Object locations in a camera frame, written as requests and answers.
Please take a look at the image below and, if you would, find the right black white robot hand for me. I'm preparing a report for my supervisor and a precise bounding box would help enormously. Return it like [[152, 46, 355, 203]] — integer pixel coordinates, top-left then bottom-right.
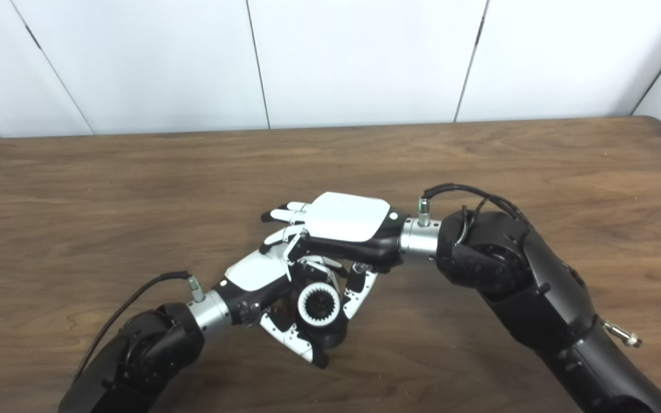
[[260, 192, 409, 319]]

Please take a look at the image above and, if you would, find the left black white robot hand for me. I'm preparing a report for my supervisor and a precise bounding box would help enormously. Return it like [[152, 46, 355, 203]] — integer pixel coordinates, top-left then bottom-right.
[[213, 252, 341, 369]]

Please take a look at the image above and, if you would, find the white plastic ring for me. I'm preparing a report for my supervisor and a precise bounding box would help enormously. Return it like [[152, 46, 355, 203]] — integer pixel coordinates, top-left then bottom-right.
[[297, 283, 341, 328]]

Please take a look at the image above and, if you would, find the round black plastic part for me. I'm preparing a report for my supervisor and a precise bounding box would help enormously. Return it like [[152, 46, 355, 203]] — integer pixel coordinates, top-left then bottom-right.
[[293, 270, 349, 350]]

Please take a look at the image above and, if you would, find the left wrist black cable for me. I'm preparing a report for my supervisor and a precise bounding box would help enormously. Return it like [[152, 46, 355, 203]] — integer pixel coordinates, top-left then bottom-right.
[[72, 271, 205, 385]]

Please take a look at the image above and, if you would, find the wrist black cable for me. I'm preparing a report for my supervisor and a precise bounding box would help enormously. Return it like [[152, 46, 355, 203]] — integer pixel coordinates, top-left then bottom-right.
[[72, 271, 205, 385], [418, 183, 643, 349]]

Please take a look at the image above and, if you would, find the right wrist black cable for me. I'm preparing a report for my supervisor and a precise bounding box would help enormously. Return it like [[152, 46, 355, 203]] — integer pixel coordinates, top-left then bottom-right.
[[418, 183, 643, 349]]

